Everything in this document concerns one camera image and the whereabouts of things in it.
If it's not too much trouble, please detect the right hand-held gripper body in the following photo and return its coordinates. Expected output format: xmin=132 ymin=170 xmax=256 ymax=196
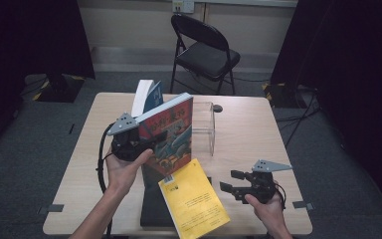
xmin=243 ymin=158 xmax=293 ymax=204

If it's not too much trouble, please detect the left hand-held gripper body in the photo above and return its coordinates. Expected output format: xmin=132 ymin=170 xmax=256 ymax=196
xmin=106 ymin=113 xmax=160 ymax=162

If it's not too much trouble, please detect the red and blue illustrated book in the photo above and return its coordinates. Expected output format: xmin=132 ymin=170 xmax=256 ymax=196
xmin=135 ymin=92 xmax=194 ymax=187

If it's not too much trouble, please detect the yellow book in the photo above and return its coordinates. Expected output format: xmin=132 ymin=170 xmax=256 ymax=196
xmin=157 ymin=157 xmax=232 ymax=239

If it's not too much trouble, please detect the thick blue book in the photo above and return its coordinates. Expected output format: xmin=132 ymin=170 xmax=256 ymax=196
xmin=131 ymin=79 xmax=164 ymax=118

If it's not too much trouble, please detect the clear acrylic book rack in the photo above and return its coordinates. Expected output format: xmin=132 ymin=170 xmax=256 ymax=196
xmin=191 ymin=101 xmax=217 ymax=157

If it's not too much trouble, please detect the black book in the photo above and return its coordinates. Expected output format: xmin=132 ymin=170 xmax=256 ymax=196
xmin=139 ymin=172 xmax=213 ymax=228

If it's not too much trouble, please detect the person's left hand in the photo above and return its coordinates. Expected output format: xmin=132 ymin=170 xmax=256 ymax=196
xmin=104 ymin=147 xmax=154 ymax=197

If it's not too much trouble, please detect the person's right hand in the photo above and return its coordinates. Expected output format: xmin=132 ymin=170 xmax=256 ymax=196
xmin=244 ymin=190 xmax=287 ymax=230

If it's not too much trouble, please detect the grey tape strip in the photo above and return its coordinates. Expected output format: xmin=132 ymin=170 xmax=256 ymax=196
xmin=38 ymin=203 xmax=65 ymax=215
xmin=291 ymin=200 xmax=315 ymax=211

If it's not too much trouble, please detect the black stand base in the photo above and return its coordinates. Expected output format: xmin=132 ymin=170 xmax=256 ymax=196
xmin=262 ymin=82 xmax=307 ymax=109
xmin=31 ymin=73 xmax=86 ymax=104

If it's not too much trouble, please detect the black folding chair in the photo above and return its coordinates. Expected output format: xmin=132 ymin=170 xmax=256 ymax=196
xmin=169 ymin=13 xmax=242 ymax=97

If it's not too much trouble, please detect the black curtain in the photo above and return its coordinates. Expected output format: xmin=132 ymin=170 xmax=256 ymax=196
xmin=272 ymin=0 xmax=382 ymax=207
xmin=0 ymin=0 xmax=97 ymax=157

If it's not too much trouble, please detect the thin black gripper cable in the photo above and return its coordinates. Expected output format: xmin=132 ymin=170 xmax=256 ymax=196
xmin=273 ymin=182 xmax=287 ymax=210

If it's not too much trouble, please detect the thick black gripper cable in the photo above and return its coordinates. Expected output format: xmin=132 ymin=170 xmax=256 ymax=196
xmin=95 ymin=122 xmax=117 ymax=239

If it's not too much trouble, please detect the black floor cable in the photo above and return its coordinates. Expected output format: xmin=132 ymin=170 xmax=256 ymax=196
xmin=275 ymin=89 xmax=322 ymax=150

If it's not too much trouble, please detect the white wall socket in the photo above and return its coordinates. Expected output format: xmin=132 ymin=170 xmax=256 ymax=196
xmin=171 ymin=0 xmax=196 ymax=14

